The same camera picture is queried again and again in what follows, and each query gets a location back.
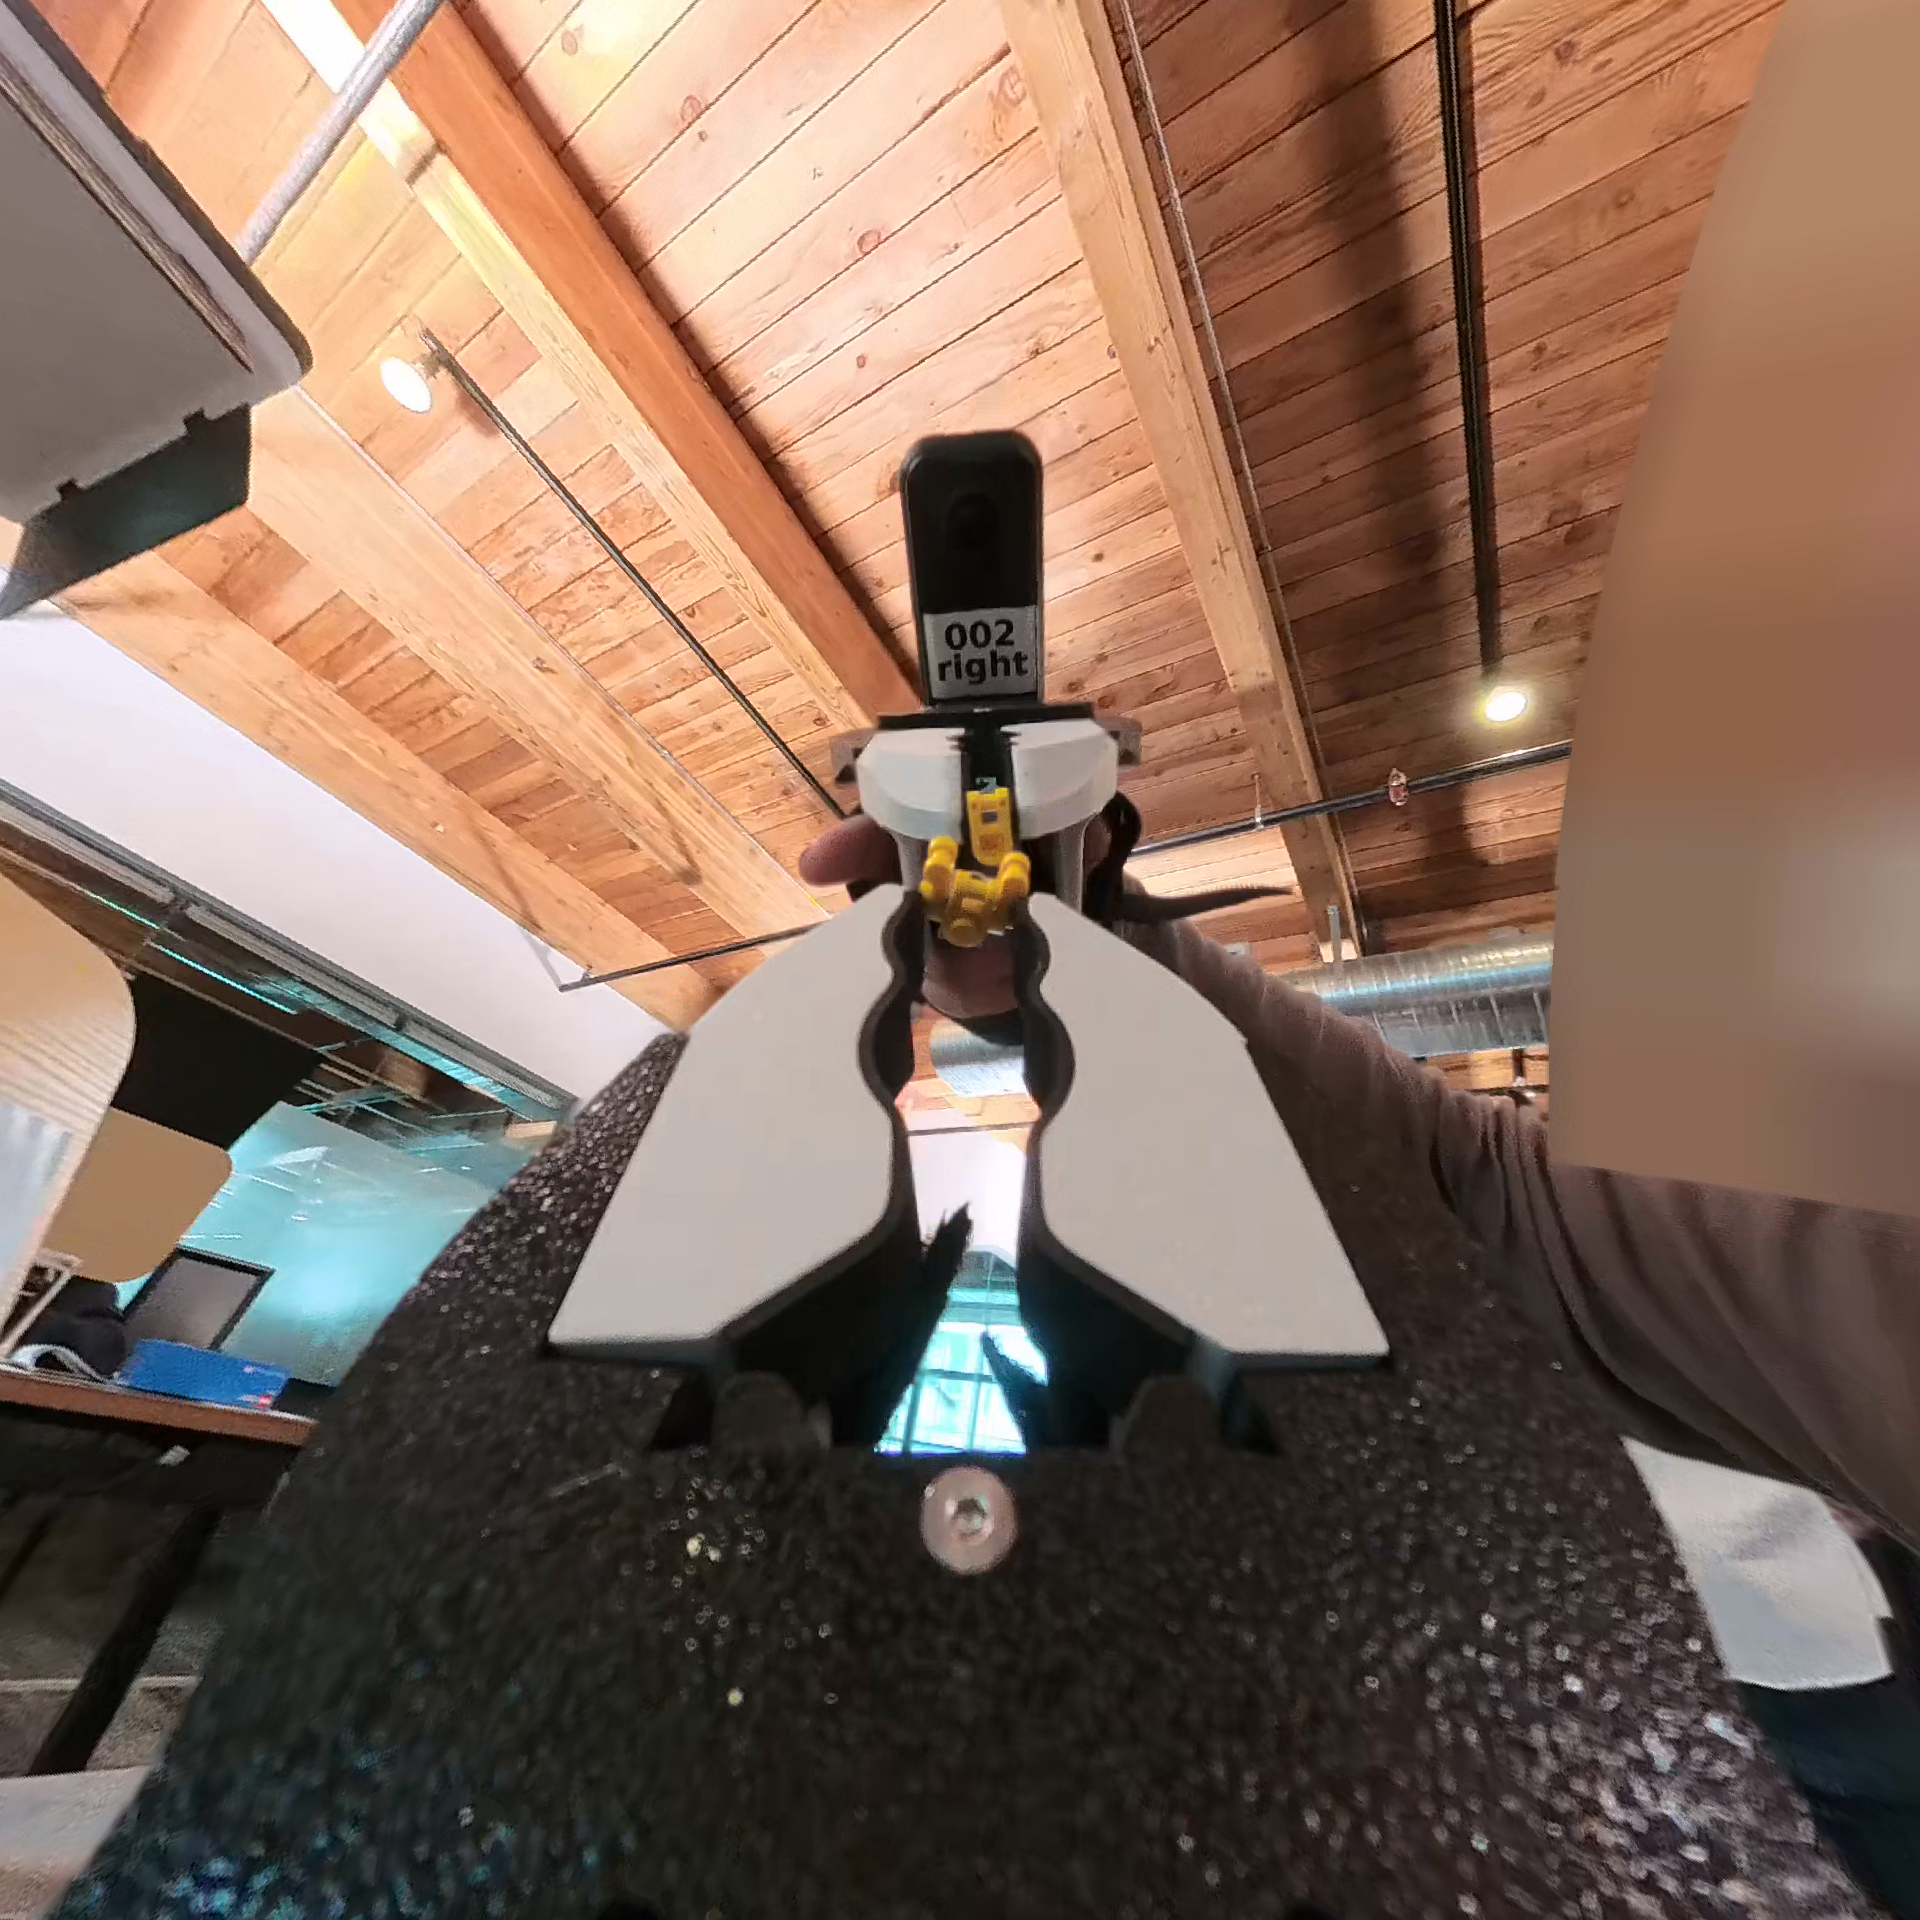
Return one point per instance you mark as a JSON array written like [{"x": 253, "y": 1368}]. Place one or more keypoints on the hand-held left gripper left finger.
[{"x": 749, "y": 1155}]

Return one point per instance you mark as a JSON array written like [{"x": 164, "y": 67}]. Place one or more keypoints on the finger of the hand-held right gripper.
[
  {"x": 1058, "y": 777},
  {"x": 909, "y": 780}
]

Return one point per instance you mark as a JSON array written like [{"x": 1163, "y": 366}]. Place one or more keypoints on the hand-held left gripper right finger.
[{"x": 1201, "y": 1155}]

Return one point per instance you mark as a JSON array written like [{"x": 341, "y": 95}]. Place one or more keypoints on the yellow toy brick assembly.
[{"x": 973, "y": 887}]

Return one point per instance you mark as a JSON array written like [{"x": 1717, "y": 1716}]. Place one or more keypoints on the person's right forearm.
[{"x": 1500, "y": 1171}]

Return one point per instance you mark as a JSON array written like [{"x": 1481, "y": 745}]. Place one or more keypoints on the wooden background desk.
[{"x": 148, "y": 1419}]

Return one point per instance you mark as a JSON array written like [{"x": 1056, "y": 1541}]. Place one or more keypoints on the person's right hand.
[{"x": 835, "y": 857}]

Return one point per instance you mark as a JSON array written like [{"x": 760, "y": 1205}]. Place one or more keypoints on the black sprinkler pipe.
[{"x": 1348, "y": 800}]

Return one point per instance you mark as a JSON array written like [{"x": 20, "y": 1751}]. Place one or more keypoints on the thin black ceiling rod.
[{"x": 629, "y": 572}]

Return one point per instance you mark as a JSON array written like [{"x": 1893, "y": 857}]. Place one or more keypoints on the round ceiling spotlight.
[
  {"x": 1505, "y": 700},
  {"x": 404, "y": 380}
]

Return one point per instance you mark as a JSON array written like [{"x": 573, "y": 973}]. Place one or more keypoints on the black ceiling conduit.
[{"x": 1464, "y": 300}]

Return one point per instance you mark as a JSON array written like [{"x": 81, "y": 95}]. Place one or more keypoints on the black computer monitor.
[{"x": 195, "y": 1301}]

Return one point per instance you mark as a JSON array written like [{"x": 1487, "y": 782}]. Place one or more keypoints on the blue flat box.
[{"x": 195, "y": 1372}]

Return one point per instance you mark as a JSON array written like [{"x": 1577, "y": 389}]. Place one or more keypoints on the small wooden stand board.
[{"x": 148, "y": 1200}]

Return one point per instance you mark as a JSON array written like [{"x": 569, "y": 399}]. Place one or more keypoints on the grey metal conduit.
[{"x": 345, "y": 125}]

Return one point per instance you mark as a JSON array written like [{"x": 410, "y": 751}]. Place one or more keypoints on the overhead white and black rig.
[{"x": 90, "y": 300}]

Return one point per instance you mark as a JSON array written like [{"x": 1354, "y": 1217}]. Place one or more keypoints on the silver ventilation duct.
[{"x": 1441, "y": 997}]

